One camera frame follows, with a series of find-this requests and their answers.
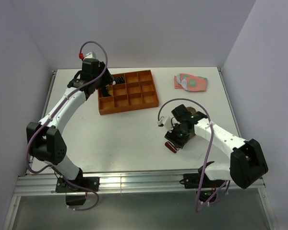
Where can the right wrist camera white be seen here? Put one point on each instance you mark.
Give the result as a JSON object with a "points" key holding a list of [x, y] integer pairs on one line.
{"points": [[166, 122]]}

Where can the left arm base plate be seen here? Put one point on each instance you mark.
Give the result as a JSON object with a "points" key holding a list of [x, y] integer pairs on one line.
{"points": [[84, 185]]}

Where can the checkered brown rolled sock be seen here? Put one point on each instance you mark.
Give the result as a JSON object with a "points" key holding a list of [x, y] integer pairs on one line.
{"points": [[104, 92]]}

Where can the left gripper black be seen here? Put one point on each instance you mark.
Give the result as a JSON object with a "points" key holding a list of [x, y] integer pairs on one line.
{"points": [[108, 79]]}

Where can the pink green dotted sock pair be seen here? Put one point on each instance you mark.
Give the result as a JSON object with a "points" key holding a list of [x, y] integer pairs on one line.
{"points": [[190, 82]]}

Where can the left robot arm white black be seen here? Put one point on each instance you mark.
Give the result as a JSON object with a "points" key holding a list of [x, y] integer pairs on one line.
{"points": [[45, 141]]}

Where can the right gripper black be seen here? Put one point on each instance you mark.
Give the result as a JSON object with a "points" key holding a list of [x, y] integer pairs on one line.
{"points": [[172, 137]]}

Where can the black white striped sock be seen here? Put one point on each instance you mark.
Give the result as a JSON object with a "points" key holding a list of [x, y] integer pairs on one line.
{"points": [[118, 80]]}

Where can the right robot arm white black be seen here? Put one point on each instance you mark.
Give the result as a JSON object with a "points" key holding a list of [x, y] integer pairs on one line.
{"points": [[246, 161]]}

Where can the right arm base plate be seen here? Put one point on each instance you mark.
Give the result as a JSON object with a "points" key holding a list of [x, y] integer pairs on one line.
{"points": [[192, 181]]}

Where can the orange compartment tray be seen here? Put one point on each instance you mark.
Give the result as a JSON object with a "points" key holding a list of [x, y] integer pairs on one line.
{"points": [[138, 92]]}

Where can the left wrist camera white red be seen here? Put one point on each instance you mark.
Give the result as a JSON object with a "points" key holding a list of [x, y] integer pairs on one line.
{"points": [[88, 55]]}

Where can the brown sock striped cuff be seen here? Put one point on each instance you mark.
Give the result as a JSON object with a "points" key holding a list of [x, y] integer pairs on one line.
{"points": [[181, 114]]}

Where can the aluminium rail frame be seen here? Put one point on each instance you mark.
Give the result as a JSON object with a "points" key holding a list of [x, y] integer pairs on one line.
{"points": [[109, 183]]}

